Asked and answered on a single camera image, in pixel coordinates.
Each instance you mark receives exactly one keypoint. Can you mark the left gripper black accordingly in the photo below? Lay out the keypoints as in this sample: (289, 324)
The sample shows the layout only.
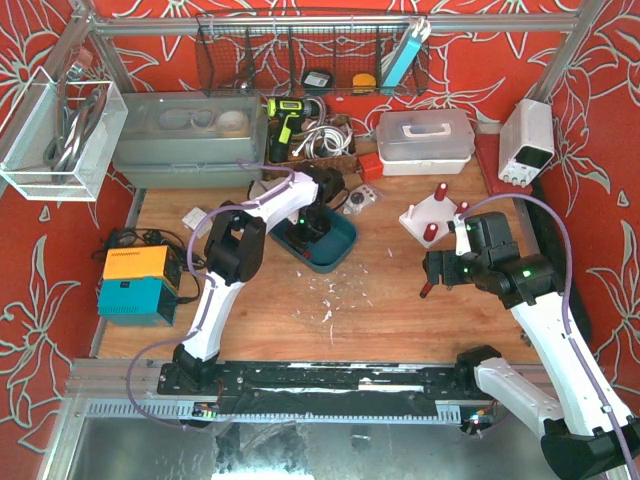
(304, 236)

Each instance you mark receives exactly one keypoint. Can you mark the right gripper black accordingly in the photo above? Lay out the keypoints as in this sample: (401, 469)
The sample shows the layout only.
(439, 267)

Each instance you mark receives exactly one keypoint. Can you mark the red handled ratchet wrench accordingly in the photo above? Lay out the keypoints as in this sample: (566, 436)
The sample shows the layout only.
(426, 289)

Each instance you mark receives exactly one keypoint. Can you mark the large red spring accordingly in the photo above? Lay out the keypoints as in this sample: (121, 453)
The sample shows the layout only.
(441, 192)

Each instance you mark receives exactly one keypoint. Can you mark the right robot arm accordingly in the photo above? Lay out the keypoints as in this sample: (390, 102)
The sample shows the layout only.
(584, 428)

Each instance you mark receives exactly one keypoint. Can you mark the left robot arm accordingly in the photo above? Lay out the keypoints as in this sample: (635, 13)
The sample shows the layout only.
(234, 254)

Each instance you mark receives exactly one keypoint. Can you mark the teal plastic tray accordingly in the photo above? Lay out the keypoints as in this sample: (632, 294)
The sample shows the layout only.
(325, 255)

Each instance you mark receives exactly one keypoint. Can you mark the white peg board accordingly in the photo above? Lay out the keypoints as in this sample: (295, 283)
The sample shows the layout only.
(416, 218)

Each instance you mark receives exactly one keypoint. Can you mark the wicker basket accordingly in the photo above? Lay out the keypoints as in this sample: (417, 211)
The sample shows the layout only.
(346, 164)

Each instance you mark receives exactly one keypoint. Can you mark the white work glove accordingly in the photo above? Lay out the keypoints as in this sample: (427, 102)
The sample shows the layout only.
(258, 188)

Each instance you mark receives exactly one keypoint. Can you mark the red orange socket cube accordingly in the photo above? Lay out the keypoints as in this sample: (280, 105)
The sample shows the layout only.
(370, 167)

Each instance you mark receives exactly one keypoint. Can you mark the green yellow power drill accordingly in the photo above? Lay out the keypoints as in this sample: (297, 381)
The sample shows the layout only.
(290, 114)

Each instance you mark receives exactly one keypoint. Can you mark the white power adapter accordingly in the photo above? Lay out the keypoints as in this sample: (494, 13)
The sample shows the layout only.
(193, 218)

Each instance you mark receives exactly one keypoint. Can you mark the red mat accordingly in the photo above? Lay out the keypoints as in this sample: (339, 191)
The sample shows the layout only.
(487, 154)

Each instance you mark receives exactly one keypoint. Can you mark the white plastic toolbox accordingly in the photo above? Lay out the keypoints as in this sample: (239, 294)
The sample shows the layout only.
(424, 142)

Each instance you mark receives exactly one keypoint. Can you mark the white power supply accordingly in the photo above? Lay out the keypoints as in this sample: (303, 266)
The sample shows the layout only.
(526, 143)

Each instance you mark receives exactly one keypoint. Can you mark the grey plastic storage box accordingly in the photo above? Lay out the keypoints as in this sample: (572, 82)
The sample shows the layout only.
(184, 140)

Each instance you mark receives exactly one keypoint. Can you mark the orange teal device box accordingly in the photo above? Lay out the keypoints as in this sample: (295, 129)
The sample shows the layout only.
(140, 286)

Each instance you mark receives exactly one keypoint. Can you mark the blue white box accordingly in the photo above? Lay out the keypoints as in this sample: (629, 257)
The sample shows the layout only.
(395, 64)

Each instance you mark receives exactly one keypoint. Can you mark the clear acrylic box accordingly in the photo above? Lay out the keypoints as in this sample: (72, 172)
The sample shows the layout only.
(58, 144)

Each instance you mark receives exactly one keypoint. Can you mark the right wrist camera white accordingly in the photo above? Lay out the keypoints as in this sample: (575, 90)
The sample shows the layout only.
(458, 227)

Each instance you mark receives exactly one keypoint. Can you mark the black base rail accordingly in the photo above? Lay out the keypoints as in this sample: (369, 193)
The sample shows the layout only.
(325, 390)

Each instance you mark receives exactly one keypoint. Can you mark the black wire basket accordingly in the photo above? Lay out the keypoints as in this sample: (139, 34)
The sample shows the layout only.
(267, 53)

